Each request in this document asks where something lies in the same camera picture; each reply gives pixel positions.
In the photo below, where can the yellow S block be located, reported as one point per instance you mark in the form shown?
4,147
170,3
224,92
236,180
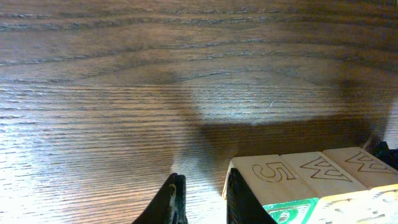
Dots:
339,193

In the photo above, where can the green R block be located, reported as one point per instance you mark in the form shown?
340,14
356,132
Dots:
280,191

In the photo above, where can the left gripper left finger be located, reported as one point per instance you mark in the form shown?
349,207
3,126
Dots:
168,205

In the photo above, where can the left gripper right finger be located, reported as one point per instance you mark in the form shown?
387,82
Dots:
242,205

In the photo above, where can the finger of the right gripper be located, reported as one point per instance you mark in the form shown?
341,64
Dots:
383,153

